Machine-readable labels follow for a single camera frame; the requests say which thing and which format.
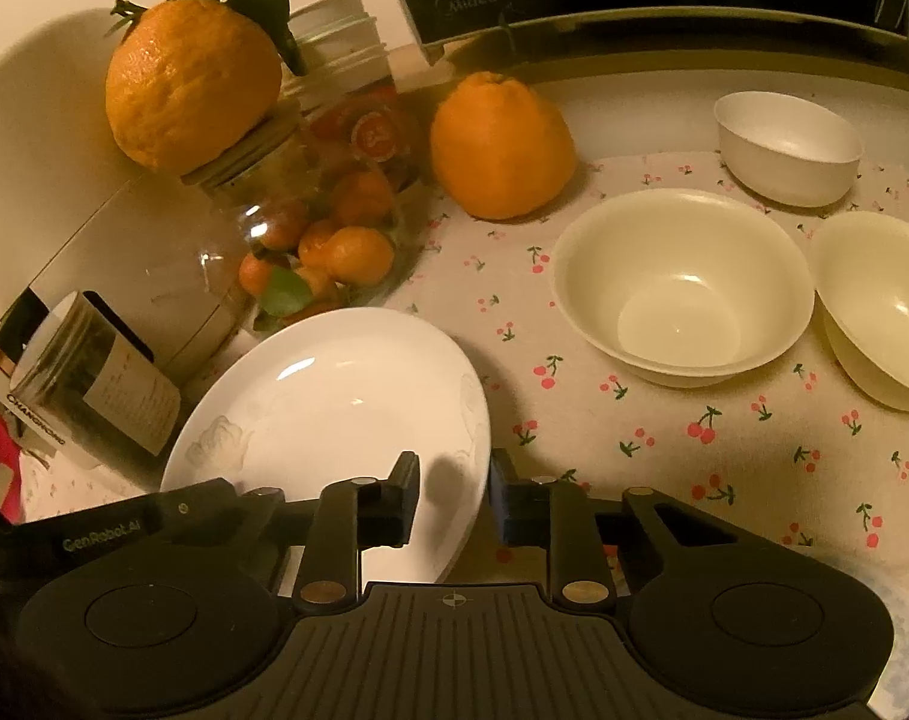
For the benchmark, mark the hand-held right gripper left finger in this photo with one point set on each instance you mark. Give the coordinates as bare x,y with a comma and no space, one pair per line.
408,501

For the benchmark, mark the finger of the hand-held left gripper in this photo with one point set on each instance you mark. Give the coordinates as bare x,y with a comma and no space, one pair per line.
199,514

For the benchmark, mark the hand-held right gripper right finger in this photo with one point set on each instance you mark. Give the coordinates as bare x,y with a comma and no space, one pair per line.
503,510

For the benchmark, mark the white embossed plate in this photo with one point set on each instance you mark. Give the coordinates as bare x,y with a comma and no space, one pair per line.
327,405

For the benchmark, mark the large cream bowl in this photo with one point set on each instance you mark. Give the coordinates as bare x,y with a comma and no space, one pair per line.
882,307
679,292

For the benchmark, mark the small white bowl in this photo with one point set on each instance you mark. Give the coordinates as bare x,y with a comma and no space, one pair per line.
788,154

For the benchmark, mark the white remote control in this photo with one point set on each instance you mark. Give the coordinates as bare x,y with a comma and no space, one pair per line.
27,409

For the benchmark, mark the tea jar with white label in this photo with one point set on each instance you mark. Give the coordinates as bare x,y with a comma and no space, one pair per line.
87,382

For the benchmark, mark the cherry print tablecloth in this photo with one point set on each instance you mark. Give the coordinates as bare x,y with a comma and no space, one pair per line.
724,435

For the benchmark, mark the cluster of small tangerines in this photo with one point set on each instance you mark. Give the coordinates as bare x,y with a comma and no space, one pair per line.
349,251

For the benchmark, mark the large orange with stem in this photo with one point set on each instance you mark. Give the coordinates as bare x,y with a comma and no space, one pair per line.
503,146

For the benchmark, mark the white kitchen appliance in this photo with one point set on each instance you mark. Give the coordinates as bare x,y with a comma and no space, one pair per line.
34,135

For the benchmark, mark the large orange with leaves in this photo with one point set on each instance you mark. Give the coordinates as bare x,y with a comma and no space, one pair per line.
192,82

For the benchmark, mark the stack of white containers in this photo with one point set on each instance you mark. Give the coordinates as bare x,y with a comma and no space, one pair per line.
345,41

